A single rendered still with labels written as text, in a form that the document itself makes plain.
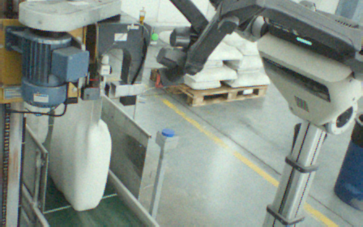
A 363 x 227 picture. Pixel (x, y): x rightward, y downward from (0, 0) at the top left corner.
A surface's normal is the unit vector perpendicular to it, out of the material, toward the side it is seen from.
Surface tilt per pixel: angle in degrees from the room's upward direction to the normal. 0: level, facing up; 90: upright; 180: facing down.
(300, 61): 40
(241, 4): 62
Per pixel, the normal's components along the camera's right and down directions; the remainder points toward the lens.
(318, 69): -0.37, -0.63
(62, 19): 0.65, 0.40
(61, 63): -0.49, 0.26
